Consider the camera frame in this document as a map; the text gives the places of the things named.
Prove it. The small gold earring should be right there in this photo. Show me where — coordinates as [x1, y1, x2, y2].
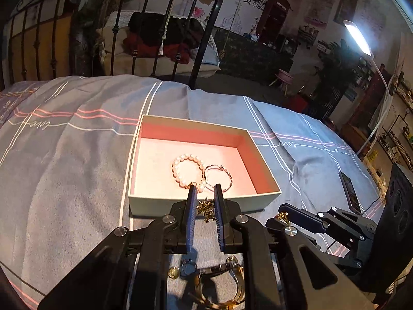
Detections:
[275, 212, 289, 225]

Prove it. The red phone booth cabinet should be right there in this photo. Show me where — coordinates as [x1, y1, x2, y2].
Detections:
[256, 0, 290, 44]

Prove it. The black silver wristwatch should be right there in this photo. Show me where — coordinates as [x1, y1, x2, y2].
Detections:
[180, 258, 241, 279]

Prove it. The white pearl bracelet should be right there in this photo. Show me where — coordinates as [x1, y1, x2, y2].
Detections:
[171, 153, 207, 194]

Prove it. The white hanging wicker chair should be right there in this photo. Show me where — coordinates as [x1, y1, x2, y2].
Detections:
[97, 11, 206, 77]

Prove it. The black smartphone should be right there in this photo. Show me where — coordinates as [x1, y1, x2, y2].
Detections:
[339, 172, 361, 215]

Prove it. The grey plaid bed sheet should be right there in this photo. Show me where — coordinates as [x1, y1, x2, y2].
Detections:
[1, 75, 383, 309]

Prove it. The white floor lamp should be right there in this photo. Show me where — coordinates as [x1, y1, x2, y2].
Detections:
[343, 20, 393, 156]

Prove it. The open white pink box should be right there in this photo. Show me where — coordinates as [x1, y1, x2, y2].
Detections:
[128, 115, 281, 218]

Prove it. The black iron bed frame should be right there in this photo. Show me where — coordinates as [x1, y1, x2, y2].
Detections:
[1, 0, 224, 88]

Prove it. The gold snowflake brooch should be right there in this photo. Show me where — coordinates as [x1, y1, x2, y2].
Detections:
[196, 198, 216, 222]

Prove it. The pink stool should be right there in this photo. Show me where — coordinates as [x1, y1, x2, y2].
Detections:
[269, 69, 293, 96]

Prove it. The gold bangle bracelet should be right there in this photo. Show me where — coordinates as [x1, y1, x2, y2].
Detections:
[189, 254, 247, 310]

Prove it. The silver twisted bangle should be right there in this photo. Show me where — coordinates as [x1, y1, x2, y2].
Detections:
[204, 165, 233, 192]

